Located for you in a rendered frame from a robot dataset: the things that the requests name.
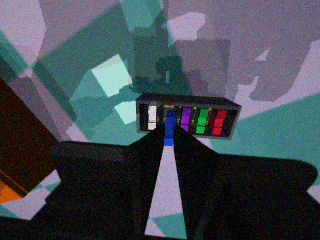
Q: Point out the blue fuse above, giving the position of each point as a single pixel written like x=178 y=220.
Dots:
x=170 y=121

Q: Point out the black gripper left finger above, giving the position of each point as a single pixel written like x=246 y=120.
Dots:
x=136 y=165

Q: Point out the white fuse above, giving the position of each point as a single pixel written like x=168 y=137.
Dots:
x=152 y=110

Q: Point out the purple fuse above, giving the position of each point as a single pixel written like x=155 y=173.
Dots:
x=184 y=117

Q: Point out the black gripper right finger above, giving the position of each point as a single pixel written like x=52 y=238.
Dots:
x=202 y=173

